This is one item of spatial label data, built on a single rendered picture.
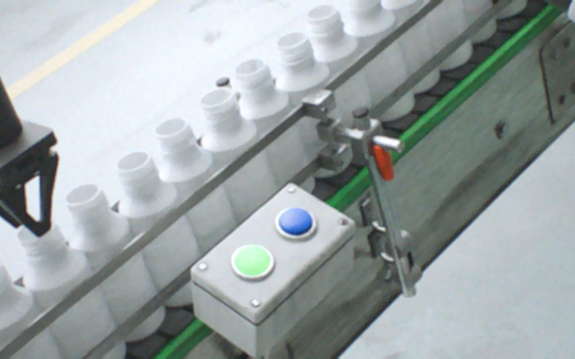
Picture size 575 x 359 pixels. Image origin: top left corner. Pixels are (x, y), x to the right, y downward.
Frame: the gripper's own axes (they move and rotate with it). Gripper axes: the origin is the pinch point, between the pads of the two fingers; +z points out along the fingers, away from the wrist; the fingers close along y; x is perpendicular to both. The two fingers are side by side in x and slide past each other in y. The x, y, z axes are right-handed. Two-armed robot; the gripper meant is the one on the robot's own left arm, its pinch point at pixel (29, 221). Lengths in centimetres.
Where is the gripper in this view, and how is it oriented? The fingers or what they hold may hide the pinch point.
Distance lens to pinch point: 114.5
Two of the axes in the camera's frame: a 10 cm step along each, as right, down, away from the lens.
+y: 7.2, 2.1, -6.6
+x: 6.5, -5.5, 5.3
